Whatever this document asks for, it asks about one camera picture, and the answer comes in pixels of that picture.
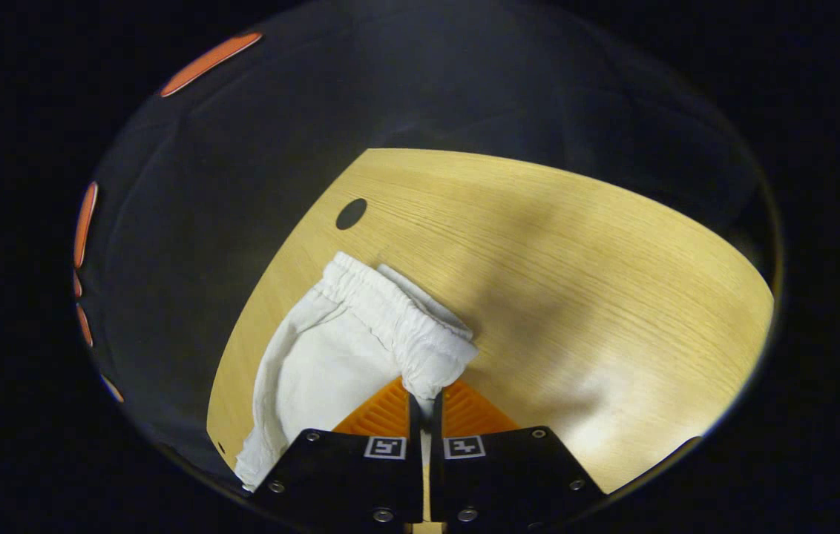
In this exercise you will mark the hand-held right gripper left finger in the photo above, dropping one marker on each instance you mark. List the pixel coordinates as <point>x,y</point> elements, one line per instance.
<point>346,475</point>

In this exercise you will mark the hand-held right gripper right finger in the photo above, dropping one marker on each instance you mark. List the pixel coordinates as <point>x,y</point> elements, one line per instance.
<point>509,475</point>

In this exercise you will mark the white jeans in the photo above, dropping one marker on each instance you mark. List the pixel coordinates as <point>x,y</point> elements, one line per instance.
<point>346,348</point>

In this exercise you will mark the black backdrop cloth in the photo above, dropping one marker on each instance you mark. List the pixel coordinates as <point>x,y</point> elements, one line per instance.
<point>242,148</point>

